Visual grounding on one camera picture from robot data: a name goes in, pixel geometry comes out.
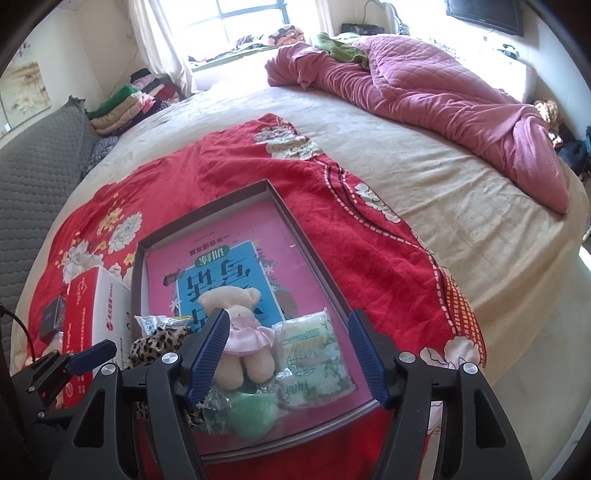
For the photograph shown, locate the grey quilted headboard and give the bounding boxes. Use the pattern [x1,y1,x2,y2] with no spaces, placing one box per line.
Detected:
[0,96,101,384]

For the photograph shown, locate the red floral blanket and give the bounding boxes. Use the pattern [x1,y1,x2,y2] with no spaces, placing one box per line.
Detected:
[28,113,489,480]

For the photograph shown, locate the yellow and black snack packet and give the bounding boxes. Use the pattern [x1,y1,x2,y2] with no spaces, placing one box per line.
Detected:
[135,313,195,339]

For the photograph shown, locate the cream bedsheet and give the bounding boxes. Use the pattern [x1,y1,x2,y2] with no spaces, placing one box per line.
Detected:
[9,85,591,394]

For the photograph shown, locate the black cable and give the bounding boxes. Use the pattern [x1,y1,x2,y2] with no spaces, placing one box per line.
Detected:
[0,302,37,366]

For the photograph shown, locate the pink quilt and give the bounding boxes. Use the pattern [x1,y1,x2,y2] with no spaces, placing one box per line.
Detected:
[264,34,570,214]

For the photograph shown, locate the small dark carton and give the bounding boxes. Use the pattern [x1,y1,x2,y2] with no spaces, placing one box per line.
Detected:
[39,297,71,343]

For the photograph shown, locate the white tissue packet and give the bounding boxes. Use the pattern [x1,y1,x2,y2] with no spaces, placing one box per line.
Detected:
[272,308,335,359]

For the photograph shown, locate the white curtain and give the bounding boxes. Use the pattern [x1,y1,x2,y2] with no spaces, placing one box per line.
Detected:
[128,0,195,99]

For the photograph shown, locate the green cloth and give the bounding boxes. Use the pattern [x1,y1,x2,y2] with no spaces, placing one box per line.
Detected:
[314,33,371,71]

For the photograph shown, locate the window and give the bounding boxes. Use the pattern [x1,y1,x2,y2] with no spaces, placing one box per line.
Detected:
[185,0,320,66]

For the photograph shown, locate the clothes on windowsill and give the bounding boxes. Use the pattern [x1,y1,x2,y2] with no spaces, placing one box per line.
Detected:
[233,25,308,52]

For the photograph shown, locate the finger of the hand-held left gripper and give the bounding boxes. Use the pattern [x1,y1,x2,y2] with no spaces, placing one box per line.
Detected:
[65,340,117,377]

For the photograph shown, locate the pile of dark jeans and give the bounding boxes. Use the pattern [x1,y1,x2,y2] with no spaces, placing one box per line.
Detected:
[553,137,591,177]

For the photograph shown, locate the mint green item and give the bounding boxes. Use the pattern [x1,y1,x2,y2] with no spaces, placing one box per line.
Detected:
[203,384,283,440]

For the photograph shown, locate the teddy bear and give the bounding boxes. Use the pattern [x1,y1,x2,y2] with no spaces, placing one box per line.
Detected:
[197,285,278,389]

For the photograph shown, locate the black device on desk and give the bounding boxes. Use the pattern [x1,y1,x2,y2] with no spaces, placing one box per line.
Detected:
[339,20,387,36]

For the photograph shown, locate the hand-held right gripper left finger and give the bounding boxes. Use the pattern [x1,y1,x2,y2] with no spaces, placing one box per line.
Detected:
[60,307,232,480]

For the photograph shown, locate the leopard print scrunchie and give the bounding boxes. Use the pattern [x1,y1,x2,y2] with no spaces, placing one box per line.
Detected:
[128,325,207,431]

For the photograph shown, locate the brown curly plush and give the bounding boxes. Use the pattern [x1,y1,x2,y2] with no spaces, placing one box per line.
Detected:
[533,98,563,140]

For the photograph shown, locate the stack of folded clothes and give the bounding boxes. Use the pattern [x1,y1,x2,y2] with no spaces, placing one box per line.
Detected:
[87,68,186,137]

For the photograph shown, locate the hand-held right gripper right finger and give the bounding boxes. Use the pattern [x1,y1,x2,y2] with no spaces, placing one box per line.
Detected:
[347,309,541,480]

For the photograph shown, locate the red and white box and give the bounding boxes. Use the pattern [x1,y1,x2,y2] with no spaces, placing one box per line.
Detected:
[61,265,133,410]

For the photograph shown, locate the wall painting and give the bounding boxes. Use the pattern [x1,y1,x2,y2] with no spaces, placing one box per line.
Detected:
[0,36,52,138]

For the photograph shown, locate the black television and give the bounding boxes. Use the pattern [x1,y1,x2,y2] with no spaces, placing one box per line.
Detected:
[444,0,526,38]

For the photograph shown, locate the pink tray box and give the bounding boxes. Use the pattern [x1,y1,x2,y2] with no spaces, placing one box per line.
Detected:
[130,178,387,465]

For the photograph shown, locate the floral tissue packet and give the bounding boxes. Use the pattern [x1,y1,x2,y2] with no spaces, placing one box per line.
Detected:
[276,323,357,410]

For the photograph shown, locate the dark knit cloth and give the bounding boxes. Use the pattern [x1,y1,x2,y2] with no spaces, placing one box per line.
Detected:
[80,134,124,179]

